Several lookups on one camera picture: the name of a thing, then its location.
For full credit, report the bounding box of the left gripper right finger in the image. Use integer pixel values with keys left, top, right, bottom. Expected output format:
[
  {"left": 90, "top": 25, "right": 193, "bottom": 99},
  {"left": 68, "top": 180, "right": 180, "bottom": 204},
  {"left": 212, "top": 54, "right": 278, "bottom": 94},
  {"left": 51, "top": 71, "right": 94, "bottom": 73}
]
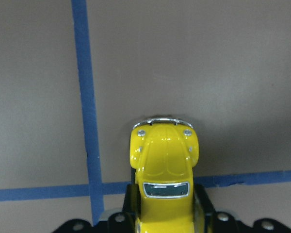
[{"left": 194, "top": 183, "right": 291, "bottom": 233}]

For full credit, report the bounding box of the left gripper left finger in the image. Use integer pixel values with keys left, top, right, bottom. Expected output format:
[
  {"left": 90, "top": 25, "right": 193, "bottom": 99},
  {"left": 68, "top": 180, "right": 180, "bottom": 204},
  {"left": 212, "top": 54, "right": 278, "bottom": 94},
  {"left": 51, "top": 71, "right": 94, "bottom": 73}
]
[{"left": 54, "top": 184, "right": 140, "bottom": 233}]

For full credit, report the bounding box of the yellow beetle toy car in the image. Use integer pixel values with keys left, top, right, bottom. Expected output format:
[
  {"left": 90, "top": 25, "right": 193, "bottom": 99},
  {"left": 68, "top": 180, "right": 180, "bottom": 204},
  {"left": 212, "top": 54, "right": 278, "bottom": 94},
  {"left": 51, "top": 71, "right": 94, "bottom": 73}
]
[{"left": 129, "top": 117, "right": 199, "bottom": 233}]

